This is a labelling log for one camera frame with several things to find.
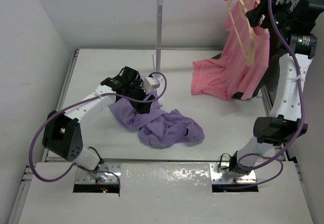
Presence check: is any beige hanger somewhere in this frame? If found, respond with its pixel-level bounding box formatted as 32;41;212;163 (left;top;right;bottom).
254;0;269;34
224;0;261;67

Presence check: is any dark grey t shirt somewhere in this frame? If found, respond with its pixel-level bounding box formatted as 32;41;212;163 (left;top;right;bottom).
209;0;277;100

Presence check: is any pink t shirt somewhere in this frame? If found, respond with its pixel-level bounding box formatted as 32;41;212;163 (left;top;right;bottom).
191;0;270;100

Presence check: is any purple t shirt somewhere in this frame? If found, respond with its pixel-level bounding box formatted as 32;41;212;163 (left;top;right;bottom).
108;98;205;149

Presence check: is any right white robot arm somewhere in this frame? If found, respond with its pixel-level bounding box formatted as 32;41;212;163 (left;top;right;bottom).
227;0;323;175

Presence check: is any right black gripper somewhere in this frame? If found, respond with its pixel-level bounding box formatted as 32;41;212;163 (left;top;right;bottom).
247;0;295;32

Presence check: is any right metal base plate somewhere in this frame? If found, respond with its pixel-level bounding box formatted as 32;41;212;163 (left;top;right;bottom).
209;161;257;185

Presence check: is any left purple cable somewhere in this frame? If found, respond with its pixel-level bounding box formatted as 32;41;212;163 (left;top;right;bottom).
28;72;168;192

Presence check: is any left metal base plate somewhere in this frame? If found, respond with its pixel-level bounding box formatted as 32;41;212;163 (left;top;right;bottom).
74;163;122;185

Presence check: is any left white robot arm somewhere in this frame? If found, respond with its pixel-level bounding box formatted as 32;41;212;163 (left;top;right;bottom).
43;67;159;170

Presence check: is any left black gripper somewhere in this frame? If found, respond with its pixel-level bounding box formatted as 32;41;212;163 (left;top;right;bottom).
126;80;154;113

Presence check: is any beige hanger in pink shirt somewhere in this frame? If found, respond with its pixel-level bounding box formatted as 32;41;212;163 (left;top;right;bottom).
254;0;269;34

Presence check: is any metal base plate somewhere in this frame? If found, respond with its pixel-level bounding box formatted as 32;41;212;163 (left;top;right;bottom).
74;163;122;185
209;161;257;185

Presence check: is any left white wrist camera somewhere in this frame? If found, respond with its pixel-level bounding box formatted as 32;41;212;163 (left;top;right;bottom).
143;77;160;94

